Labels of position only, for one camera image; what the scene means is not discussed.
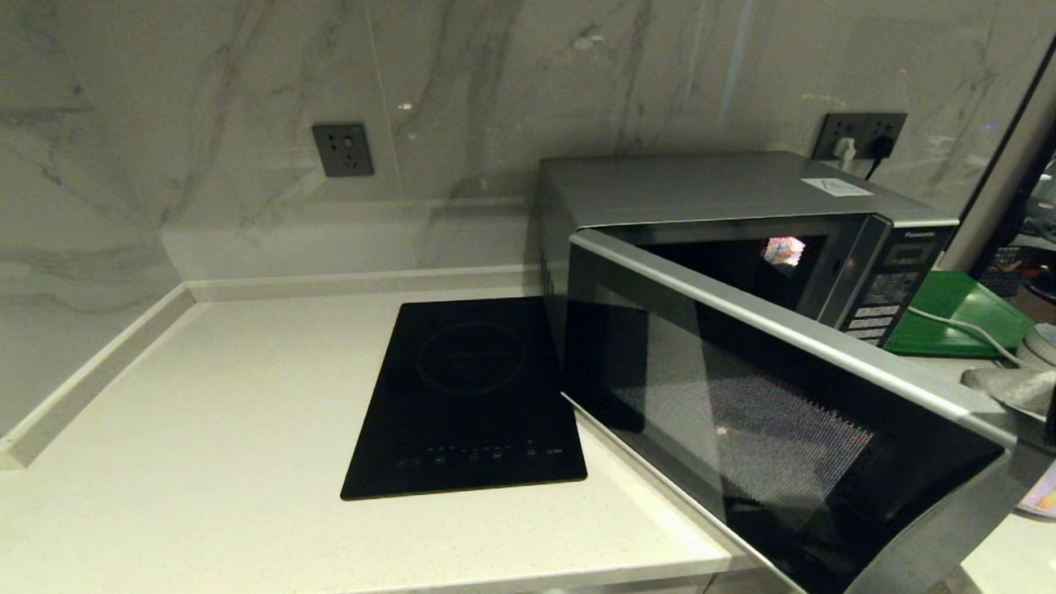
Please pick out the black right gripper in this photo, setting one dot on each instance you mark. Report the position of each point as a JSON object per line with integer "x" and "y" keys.
{"x": 1050, "y": 421}

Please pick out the black glass microwave door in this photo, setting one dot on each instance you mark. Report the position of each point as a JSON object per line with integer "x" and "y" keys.
{"x": 784, "y": 437}

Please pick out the purple plate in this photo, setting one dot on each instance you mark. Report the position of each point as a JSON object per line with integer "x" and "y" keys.
{"x": 1041, "y": 495}

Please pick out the white ceramic bowl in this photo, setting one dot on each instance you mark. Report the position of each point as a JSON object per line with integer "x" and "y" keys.
{"x": 1038, "y": 359}
{"x": 1046, "y": 337}

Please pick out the green cutting board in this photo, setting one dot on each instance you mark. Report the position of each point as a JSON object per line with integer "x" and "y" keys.
{"x": 949, "y": 305}

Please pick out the black mesh basket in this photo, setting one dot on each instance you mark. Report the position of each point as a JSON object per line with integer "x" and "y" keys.
{"x": 1002, "y": 276}

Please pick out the white sticker label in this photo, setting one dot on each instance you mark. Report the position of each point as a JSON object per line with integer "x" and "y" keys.
{"x": 836, "y": 186}

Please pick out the white power plug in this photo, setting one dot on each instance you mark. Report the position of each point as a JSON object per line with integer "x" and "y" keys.
{"x": 845, "y": 152}

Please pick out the black induction cooktop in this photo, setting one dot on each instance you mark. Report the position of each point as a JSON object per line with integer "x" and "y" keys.
{"x": 462, "y": 396}

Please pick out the grey double wall socket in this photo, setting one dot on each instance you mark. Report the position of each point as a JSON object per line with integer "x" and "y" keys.
{"x": 858, "y": 125}

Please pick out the grey single wall socket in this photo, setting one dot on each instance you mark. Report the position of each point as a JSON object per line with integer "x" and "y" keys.
{"x": 341, "y": 150}

